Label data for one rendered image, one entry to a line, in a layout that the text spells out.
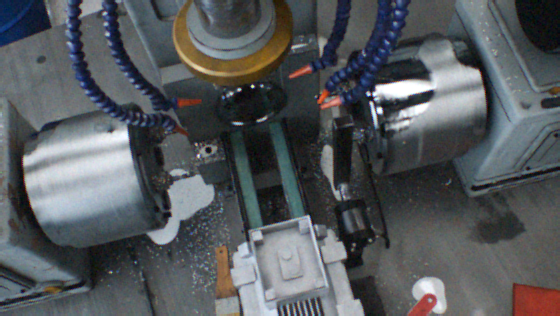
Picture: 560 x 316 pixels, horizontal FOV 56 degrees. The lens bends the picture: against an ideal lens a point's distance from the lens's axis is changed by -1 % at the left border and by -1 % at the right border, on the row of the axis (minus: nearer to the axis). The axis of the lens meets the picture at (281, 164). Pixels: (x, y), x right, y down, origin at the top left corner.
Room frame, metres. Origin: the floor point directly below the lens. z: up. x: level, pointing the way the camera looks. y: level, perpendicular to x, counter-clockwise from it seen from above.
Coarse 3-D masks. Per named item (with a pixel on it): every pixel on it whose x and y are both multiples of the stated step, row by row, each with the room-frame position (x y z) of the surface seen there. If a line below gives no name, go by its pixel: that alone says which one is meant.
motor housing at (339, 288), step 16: (336, 240) 0.27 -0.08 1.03; (256, 272) 0.22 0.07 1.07; (336, 272) 0.21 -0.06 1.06; (240, 288) 0.21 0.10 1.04; (256, 288) 0.20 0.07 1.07; (336, 288) 0.18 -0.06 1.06; (256, 304) 0.17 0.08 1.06; (288, 304) 0.16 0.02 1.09; (304, 304) 0.15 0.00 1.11; (320, 304) 0.15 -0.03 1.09; (336, 304) 0.15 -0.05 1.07
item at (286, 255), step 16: (272, 224) 0.28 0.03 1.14; (288, 224) 0.28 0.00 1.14; (256, 240) 0.26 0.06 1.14; (272, 240) 0.26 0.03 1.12; (288, 240) 0.26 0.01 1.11; (304, 240) 0.25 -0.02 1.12; (256, 256) 0.23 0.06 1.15; (272, 256) 0.24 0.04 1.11; (288, 256) 0.23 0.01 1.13; (304, 256) 0.23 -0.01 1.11; (320, 256) 0.22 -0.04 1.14; (272, 272) 0.21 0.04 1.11; (288, 272) 0.20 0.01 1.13; (304, 272) 0.20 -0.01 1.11; (320, 272) 0.20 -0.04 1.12; (272, 288) 0.18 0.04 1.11; (288, 288) 0.18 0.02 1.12; (304, 288) 0.18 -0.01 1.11; (320, 288) 0.17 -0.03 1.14; (272, 304) 0.16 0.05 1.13
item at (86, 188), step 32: (64, 128) 0.51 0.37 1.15; (96, 128) 0.49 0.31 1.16; (128, 128) 0.48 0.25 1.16; (32, 160) 0.46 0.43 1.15; (64, 160) 0.44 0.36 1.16; (96, 160) 0.43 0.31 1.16; (128, 160) 0.43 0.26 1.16; (160, 160) 0.50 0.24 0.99; (32, 192) 0.40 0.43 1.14; (64, 192) 0.39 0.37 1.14; (96, 192) 0.38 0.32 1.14; (128, 192) 0.38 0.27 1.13; (160, 192) 0.42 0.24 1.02; (64, 224) 0.35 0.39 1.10; (96, 224) 0.35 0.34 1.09; (128, 224) 0.34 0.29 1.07; (160, 224) 0.35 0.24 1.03
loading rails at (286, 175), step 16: (272, 128) 0.58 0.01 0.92; (288, 128) 0.57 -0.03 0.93; (240, 144) 0.55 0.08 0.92; (272, 144) 0.56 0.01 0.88; (288, 144) 0.53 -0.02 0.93; (240, 160) 0.51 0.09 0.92; (288, 160) 0.49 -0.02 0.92; (240, 176) 0.47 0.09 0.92; (256, 176) 0.50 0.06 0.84; (272, 176) 0.50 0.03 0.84; (288, 176) 0.46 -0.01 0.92; (304, 176) 0.49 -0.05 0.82; (224, 192) 0.49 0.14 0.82; (240, 192) 0.44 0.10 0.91; (256, 192) 0.46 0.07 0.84; (272, 192) 0.47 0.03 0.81; (288, 192) 0.42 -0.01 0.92; (304, 192) 0.41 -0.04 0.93; (240, 208) 0.40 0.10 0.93; (256, 208) 0.40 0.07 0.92; (288, 208) 0.41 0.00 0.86; (304, 208) 0.39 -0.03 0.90; (256, 224) 0.36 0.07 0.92
